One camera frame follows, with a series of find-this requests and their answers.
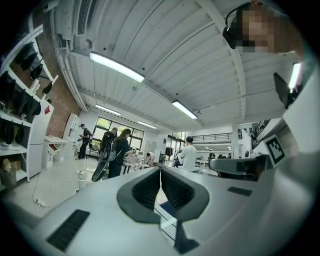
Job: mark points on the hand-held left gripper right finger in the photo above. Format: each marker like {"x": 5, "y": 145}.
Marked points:
{"x": 201, "y": 200}

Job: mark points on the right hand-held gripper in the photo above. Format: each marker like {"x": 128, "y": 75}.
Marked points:
{"x": 225, "y": 166}

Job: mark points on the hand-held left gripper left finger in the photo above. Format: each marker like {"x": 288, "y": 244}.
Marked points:
{"x": 125, "y": 200}

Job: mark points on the checkered cloth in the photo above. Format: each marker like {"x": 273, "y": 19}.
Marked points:
{"x": 133, "y": 161}

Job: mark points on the small white bin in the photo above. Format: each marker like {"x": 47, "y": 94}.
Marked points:
{"x": 83, "y": 185}

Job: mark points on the long ceiling light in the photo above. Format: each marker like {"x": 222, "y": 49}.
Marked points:
{"x": 117, "y": 66}
{"x": 147, "y": 124}
{"x": 108, "y": 110}
{"x": 185, "y": 109}

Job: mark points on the large black framed window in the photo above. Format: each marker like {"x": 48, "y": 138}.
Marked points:
{"x": 100, "y": 130}

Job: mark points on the white power strip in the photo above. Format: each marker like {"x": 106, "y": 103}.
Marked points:
{"x": 41, "y": 203}

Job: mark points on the low white cabinet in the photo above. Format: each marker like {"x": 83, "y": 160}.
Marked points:
{"x": 56, "y": 147}

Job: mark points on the white cabinet with red sticker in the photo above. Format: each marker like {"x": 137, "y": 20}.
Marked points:
{"x": 40, "y": 140}

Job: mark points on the white shelving unit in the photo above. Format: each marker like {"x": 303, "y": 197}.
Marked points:
{"x": 22, "y": 122}

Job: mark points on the person's head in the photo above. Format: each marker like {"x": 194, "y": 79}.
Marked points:
{"x": 280, "y": 30}

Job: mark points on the white ceiling air conditioner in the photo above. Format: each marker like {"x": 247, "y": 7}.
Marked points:
{"x": 83, "y": 17}

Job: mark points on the black head-worn camera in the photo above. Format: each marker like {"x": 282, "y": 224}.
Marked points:
{"x": 231, "y": 37}

